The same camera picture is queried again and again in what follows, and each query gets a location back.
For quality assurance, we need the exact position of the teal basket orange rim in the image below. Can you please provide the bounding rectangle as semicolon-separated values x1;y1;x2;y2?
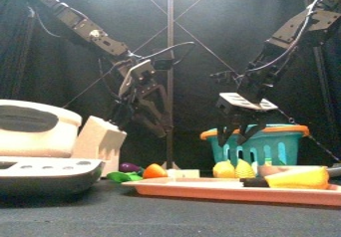
198;123;311;174

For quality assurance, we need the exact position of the white toy knife block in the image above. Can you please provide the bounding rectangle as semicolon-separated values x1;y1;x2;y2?
71;115;128;178

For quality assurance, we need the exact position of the yellow toy lemon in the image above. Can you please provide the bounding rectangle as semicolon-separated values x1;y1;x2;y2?
211;159;236;179

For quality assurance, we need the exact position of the yellow textured toy corn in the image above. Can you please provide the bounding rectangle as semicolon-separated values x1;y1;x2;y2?
232;158;256;179

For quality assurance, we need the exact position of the orange toy fruit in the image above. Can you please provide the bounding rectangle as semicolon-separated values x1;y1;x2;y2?
141;162;170;180

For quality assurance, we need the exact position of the purple toy eggplant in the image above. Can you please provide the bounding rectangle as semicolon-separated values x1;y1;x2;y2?
119;161;144;173

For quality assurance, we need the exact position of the small white toy block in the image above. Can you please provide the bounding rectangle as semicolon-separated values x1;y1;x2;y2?
167;168;200;179

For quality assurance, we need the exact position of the pink plastic tray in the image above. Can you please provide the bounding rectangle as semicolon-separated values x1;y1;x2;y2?
121;176;341;208

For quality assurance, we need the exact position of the green toy vegetable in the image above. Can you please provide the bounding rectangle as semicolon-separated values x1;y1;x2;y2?
105;170;144;183

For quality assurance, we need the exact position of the white toy toaster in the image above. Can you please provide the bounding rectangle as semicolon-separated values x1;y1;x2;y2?
0;99;84;159

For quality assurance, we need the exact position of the grey toy utensil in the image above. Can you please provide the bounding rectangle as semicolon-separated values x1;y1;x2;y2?
325;162;341;179

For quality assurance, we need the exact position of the grey white toy stove base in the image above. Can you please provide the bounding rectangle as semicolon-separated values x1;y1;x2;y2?
0;155;107;195

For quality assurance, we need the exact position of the grey metal frame pole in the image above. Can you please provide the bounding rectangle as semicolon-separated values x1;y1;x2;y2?
160;0;180;171

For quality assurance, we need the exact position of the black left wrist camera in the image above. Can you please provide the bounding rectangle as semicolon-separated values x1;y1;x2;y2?
152;58;175;72

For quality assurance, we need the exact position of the yellow toy knife black handle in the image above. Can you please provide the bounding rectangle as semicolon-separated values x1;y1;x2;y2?
238;166;330;191

